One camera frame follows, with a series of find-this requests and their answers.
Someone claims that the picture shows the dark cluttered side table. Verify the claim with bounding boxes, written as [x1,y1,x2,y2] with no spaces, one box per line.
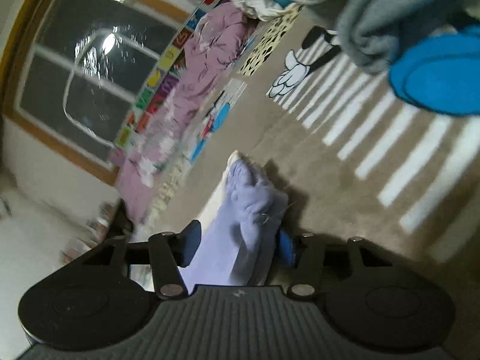
[59,199,134,265]

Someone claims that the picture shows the Mickey Mouse brown blanket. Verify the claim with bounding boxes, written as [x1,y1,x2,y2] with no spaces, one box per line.
[138,13,479,359]

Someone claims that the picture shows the window with wooden frame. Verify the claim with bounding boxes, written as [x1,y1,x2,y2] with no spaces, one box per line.
[1,0,194,185]

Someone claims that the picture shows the colourful alphabet foam board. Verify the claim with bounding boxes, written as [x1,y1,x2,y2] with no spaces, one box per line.
[112,0,238,151]

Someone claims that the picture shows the grey folded clothes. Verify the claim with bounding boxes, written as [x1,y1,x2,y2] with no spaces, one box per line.
[291,0,479,74]

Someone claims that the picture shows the lavender sweatpants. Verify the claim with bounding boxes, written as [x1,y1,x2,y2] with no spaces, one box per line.
[180,151,288,293]

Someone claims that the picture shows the pink floral quilt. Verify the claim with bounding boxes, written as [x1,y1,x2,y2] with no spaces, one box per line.
[116,2,256,224]

